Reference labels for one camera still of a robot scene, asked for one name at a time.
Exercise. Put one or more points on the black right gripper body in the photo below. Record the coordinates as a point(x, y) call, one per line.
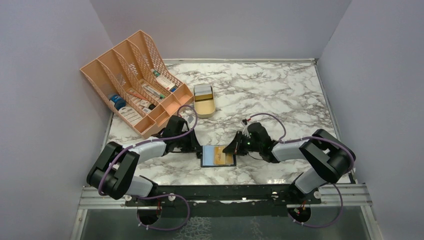
point(247, 145)

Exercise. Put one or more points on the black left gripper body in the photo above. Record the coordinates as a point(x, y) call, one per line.
point(186, 143)

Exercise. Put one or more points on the yellow credit card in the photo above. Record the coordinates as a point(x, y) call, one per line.
point(219, 158)
point(229, 159)

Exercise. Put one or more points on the black leather card holder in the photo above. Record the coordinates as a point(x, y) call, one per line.
point(207, 157)

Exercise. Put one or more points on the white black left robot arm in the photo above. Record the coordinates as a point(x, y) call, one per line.
point(113, 173)

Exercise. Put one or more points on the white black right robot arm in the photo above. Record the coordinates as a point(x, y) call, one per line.
point(328, 157)

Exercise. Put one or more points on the beige card tray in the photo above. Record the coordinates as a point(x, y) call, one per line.
point(205, 108)

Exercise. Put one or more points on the white label card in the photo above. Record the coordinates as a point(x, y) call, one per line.
point(131, 115)

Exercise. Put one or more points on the white glue stick box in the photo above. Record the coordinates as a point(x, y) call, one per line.
point(163, 81)

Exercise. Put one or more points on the orange pen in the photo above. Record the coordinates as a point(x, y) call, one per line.
point(137, 95)

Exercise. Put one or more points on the orange plastic desk organizer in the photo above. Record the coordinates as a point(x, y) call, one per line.
point(126, 67)

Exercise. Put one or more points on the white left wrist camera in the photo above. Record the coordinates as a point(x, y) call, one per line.
point(190, 119)

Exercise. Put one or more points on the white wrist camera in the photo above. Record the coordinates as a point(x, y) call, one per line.
point(190, 119)
point(246, 123)

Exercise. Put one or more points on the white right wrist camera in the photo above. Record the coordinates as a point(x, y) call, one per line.
point(246, 123)

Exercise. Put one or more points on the black mounting base rail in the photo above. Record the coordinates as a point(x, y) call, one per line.
point(175, 201)

